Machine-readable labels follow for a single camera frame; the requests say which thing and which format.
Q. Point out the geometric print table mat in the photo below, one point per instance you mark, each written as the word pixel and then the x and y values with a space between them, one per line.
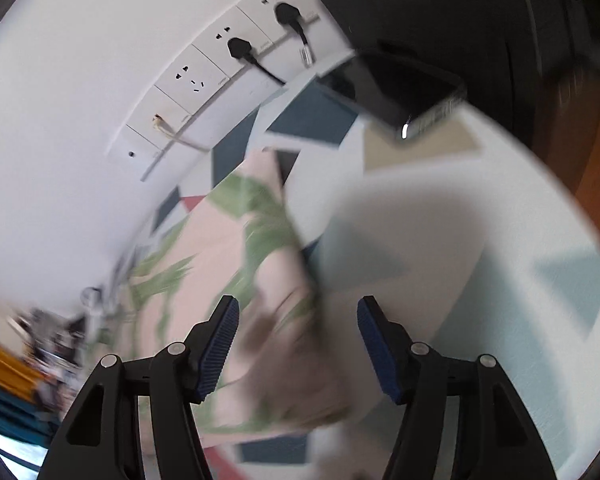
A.
pixel 480 260

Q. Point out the green leaf print pajamas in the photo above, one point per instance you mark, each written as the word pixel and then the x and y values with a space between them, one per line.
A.
pixel 220 245

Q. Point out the white wall socket strip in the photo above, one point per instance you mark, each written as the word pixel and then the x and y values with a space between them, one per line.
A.
pixel 180 89

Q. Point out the small black lit device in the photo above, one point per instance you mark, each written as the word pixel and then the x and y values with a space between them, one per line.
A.
pixel 405 91

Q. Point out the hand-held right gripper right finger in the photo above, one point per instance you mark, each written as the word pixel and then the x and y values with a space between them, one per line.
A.
pixel 377 355

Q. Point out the teal curtain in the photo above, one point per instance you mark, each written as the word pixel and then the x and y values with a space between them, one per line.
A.
pixel 10 410

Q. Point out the group of cosmetic bottles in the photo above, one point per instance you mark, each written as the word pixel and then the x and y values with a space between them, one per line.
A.
pixel 55 345

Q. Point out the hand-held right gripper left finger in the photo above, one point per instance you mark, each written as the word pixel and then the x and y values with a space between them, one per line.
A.
pixel 219 355

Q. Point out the black wall plug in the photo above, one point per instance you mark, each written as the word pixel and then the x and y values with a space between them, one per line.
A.
pixel 286 12
pixel 240 49

